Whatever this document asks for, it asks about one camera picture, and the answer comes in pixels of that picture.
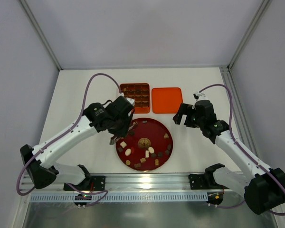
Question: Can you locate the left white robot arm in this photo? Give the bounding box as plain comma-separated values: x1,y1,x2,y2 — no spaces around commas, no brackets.
20,95,135,190

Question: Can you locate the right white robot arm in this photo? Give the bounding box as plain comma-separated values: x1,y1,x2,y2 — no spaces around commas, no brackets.
173,93,285,215

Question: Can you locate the white square chocolate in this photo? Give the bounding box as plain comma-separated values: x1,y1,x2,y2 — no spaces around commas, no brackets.
120,142,127,148

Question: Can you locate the orange chocolate box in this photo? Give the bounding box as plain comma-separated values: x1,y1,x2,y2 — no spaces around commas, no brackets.
120,83,151,114

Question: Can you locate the white swirl oval chocolate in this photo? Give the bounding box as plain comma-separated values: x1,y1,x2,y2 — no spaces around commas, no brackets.
125,149,131,156

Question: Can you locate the white swirl round chocolate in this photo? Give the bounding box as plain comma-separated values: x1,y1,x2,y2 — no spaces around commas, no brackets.
148,147,154,153

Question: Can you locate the tan stacked chocolate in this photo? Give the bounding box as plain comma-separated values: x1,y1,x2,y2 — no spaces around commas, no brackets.
154,159,159,166

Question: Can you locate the brown marbled bar chocolate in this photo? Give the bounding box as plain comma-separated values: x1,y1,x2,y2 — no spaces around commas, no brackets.
134,163,141,169

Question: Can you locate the orange box lid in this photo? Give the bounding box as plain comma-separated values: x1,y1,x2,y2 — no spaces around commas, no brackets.
151,87,183,114

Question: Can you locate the round red tray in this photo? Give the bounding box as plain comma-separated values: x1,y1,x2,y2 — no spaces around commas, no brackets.
115,118,173,171

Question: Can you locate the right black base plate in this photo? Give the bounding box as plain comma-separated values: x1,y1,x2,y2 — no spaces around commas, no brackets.
188,173,224,190

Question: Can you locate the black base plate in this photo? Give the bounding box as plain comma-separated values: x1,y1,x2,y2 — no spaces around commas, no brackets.
188,173,224,190
63,176,105,191

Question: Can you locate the aluminium rail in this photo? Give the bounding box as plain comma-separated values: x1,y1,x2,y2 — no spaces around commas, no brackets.
20,172,233,192

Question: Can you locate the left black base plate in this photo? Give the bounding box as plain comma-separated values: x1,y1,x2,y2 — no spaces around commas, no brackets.
63,176,105,191

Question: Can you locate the slotted cable duct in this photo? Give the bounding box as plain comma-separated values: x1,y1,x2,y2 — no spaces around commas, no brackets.
30,192,208,203

